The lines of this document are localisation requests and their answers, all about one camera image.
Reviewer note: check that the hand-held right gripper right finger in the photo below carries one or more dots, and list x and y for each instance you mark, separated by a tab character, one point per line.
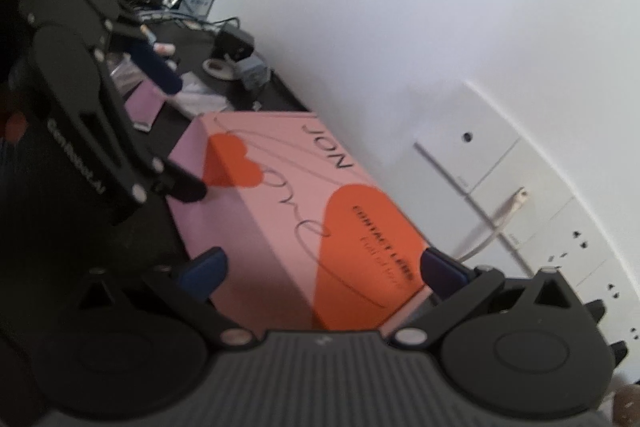
440	274

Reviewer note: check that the black power adapter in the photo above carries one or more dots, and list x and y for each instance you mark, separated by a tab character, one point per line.
232	39

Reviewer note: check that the blue-grey plug adapter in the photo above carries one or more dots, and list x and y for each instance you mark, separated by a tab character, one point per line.
255	74

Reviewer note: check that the pink squeeze tube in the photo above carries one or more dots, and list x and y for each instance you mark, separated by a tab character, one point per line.
142	104

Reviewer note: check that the black wall plug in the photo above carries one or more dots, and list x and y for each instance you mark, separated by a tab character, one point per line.
617	349
595	309

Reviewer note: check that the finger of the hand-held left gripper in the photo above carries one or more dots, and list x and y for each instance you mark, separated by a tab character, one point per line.
187	191
157	69

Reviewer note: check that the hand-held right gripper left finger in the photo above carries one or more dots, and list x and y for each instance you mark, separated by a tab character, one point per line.
205	277

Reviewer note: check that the pink cardboard box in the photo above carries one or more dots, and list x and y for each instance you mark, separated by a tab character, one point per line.
290	217

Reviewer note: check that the white tape roll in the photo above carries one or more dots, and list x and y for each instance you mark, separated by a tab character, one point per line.
217	68

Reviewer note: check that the clear foil sachet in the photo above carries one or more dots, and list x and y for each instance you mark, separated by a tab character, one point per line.
200	99

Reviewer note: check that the white wall socket strip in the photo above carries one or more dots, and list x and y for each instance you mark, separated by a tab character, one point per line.
465	142

